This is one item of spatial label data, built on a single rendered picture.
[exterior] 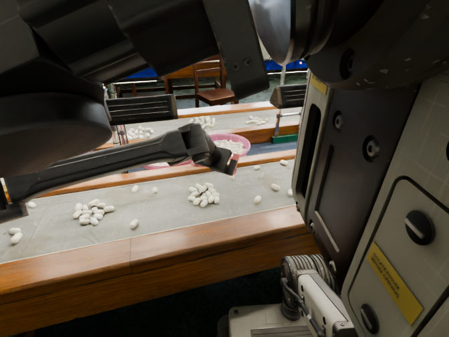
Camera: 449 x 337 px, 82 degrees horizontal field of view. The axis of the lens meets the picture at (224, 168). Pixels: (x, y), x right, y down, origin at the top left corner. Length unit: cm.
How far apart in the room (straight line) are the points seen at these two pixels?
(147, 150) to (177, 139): 7
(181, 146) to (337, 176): 40
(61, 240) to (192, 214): 40
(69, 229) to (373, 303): 90
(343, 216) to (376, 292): 5
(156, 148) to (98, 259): 39
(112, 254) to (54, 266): 14
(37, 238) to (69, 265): 21
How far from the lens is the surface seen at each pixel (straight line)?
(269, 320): 99
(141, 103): 85
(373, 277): 19
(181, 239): 80
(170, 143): 56
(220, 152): 73
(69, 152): 21
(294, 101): 97
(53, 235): 99
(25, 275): 87
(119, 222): 94
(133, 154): 53
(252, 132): 148
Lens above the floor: 134
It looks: 32 degrees down
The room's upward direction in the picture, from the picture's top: straight up
